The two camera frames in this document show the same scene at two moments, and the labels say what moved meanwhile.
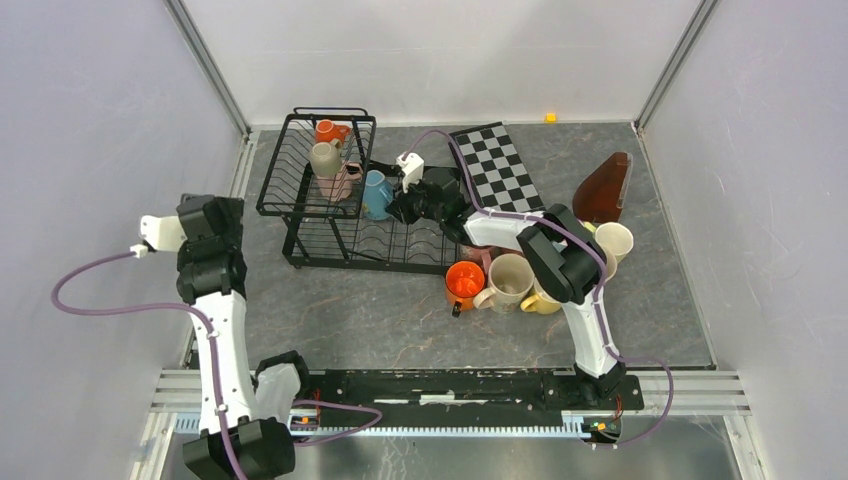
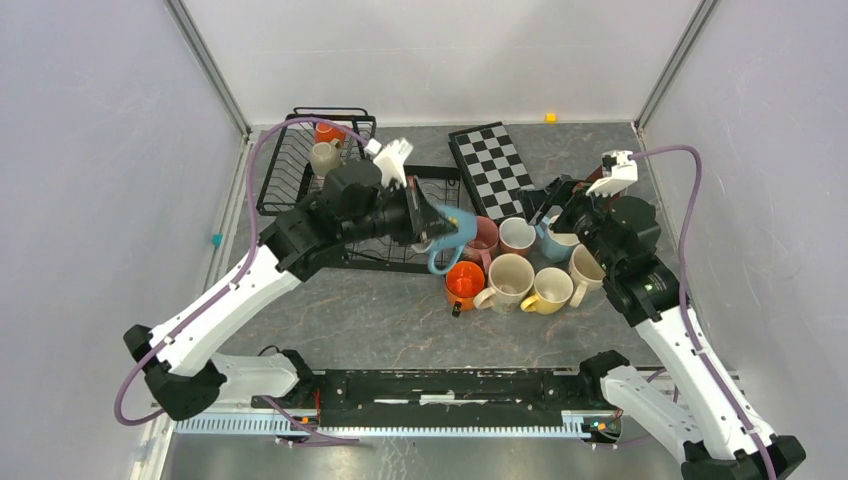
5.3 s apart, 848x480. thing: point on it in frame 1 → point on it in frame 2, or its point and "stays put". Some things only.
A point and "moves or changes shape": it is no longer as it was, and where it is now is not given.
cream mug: x=510 y=278 stays put
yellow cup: x=540 y=301 stays put
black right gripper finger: x=394 y=208 → x=534 y=202
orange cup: x=463 y=281 stays put
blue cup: x=378 y=194 moves or changes shape
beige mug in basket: x=326 y=159 stays put
